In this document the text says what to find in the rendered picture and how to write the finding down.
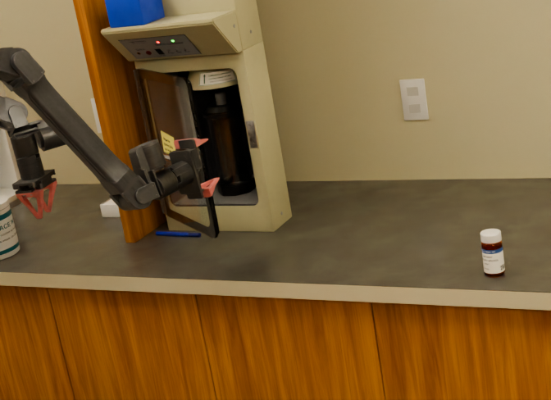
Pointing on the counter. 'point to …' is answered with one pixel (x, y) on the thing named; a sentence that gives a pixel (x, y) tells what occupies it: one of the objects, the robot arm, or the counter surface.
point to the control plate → (160, 46)
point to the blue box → (133, 6)
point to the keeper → (252, 134)
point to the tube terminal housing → (256, 57)
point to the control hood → (209, 28)
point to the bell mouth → (212, 79)
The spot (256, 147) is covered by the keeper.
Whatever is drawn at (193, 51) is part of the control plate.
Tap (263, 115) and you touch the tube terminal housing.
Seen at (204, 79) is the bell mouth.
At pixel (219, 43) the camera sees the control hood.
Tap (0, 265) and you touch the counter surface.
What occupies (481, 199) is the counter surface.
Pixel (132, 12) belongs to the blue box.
